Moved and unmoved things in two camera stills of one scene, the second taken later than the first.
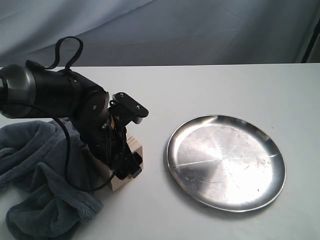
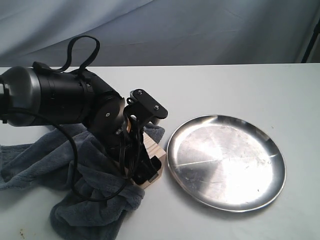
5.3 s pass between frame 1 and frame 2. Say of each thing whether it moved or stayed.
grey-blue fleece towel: moved
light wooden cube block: moved
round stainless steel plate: stayed
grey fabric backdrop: stayed
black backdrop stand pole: stayed
